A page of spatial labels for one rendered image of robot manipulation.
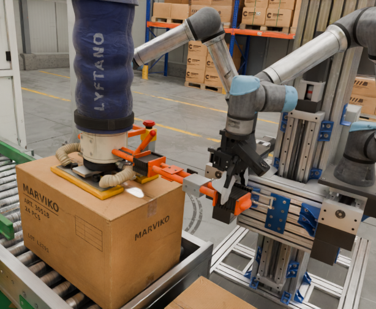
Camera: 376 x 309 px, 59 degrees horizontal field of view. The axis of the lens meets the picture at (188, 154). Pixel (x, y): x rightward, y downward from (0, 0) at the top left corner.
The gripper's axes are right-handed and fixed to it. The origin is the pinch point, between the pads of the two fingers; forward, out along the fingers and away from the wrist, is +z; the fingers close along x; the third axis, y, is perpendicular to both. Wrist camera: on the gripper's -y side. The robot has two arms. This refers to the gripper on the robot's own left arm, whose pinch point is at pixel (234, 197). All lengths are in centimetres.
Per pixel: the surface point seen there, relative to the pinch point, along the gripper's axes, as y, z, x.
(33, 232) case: 82, 42, 21
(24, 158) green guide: 171, 46, -21
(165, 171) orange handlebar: 25.1, -0.8, 3.4
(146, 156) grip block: 37.4, -1.6, 0.0
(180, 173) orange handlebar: 21.4, -0.3, -0.2
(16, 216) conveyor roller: 118, 54, 11
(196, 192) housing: 11.3, 1.4, 4.1
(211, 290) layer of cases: 12, 54, -15
